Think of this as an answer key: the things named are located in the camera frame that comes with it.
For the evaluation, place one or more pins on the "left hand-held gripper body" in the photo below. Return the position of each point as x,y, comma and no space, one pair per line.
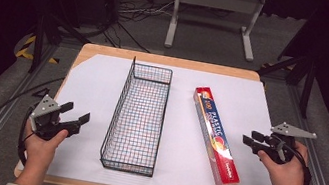
46,116

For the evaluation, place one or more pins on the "white paper sheet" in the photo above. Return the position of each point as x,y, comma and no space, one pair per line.
174,161

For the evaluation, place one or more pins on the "yellow black hazard tape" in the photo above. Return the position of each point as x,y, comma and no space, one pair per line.
29,48

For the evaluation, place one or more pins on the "white metal stand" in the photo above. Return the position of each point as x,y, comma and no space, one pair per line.
213,19

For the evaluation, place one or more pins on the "black tripod stand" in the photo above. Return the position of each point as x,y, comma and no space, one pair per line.
46,32
300,74

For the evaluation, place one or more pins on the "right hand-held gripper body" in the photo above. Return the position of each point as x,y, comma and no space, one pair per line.
282,142

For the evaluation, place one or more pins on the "person's right hand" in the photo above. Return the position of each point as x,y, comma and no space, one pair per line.
284,173

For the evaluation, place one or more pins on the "person's left hand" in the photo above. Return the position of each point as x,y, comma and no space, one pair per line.
43,146

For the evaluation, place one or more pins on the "red plastic wrap box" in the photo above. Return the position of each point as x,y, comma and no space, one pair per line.
215,135

